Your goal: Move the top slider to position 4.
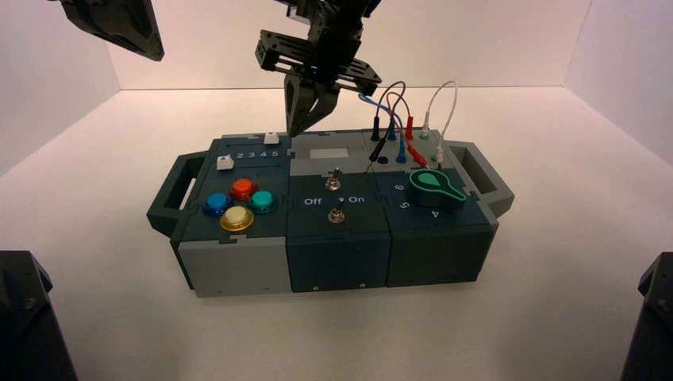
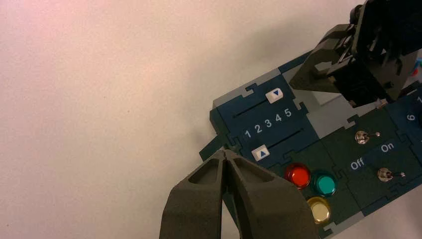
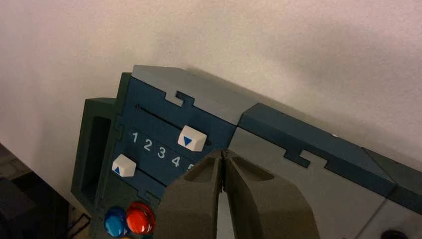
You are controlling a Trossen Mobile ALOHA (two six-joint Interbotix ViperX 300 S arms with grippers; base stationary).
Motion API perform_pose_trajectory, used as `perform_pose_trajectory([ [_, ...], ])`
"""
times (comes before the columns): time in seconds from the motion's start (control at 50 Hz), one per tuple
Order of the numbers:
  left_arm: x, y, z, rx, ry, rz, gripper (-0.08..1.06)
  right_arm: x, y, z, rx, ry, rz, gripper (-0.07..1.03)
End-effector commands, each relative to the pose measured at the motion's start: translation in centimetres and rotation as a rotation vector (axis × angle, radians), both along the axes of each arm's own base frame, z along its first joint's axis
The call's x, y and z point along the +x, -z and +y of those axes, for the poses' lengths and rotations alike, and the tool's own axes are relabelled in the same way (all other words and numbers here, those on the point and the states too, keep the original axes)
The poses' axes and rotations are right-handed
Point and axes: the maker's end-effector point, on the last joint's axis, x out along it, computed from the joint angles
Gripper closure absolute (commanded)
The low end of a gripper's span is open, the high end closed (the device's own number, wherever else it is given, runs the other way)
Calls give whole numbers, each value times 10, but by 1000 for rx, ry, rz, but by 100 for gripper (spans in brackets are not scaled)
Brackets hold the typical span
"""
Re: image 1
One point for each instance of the metal toggle switch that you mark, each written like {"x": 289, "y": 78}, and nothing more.
{"x": 332, "y": 182}
{"x": 335, "y": 214}

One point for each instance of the small white slider knob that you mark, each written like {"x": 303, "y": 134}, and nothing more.
{"x": 271, "y": 139}

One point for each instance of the red round push button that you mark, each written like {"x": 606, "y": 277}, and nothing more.
{"x": 243, "y": 188}

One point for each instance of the dark teal grey control box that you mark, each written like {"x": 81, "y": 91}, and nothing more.
{"x": 336, "y": 257}

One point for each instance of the blue round push button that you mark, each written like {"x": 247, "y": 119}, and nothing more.
{"x": 216, "y": 203}

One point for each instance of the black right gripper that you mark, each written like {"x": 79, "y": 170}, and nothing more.
{"x": 334, "y": 47}

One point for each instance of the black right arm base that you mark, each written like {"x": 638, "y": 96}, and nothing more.
{"x": 652, "y": 326}

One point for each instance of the green round push button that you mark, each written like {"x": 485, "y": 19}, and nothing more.
{"x": 262, "y": 201}

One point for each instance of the white slider knob black dot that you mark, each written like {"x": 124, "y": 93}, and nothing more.
{"x": 225, "y": 163}

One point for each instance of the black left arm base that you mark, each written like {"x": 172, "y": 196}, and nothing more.
{"x": 26, "y": 326}

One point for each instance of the green black rotary knob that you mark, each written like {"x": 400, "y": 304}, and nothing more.
{"x": 432, "y": 190}

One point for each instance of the yellow round push button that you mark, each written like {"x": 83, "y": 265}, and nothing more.
{"x": 236, "y": 217}

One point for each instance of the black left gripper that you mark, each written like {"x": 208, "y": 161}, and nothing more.
{"x": 118, "y": 26}

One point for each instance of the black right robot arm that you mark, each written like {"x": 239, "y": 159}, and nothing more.
{"x": 336, "y": 5}

